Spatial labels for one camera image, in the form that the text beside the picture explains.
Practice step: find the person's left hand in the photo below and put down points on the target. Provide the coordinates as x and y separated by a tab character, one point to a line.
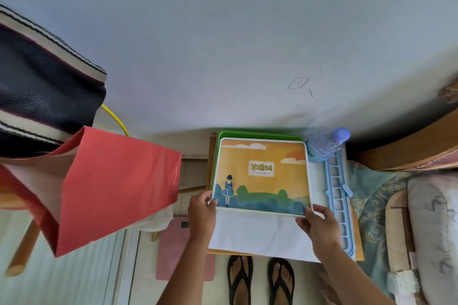
201	216

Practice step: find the person's right hand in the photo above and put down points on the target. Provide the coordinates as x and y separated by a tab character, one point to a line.
322	231

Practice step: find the person's right thumb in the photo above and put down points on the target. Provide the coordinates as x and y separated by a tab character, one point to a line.
308	211

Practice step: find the person's left thumb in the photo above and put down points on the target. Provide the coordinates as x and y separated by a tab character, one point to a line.
208	196

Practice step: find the orange illustrated box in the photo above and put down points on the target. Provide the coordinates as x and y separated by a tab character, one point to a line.
263	172

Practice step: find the person's left forearm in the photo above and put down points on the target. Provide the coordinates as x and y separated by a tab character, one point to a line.
188	272

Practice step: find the person's right forearm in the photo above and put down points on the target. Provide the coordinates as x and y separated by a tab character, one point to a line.
352	279

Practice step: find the blue ice cube tray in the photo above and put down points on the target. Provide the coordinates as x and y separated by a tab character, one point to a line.
336	186

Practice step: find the green flat box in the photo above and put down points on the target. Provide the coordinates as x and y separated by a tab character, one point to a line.
216	153

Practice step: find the white paper sheet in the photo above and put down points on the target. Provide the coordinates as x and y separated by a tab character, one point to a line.
257	235

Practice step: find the teal patterned bedsheet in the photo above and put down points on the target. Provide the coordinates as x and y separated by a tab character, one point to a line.
372	208

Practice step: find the pink bathroom scale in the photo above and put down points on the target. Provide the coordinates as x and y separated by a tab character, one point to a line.
173	251

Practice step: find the person's right foot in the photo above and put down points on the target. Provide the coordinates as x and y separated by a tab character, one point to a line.
286	272

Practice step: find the person's foot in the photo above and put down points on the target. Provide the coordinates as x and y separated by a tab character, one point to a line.
237	269
286	272

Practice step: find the clear bottle with blue cap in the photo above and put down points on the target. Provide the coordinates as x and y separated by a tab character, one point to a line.
322	145

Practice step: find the person's left foot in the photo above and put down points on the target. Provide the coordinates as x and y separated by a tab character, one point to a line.
237	269

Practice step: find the black flip-flop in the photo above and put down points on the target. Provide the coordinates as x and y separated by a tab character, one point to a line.
239	285
282	287

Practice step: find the red paper bag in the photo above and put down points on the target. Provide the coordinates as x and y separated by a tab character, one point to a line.
114	186

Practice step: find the grey patterned pillow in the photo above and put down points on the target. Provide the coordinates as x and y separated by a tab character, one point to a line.
436	229

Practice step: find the wooden chair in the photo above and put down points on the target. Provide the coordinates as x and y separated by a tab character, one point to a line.
21	251

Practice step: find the navy striped leather bag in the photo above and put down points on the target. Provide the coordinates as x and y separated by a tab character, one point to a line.
43	86

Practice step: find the wooden bed frame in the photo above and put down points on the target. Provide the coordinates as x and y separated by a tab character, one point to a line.
404	149

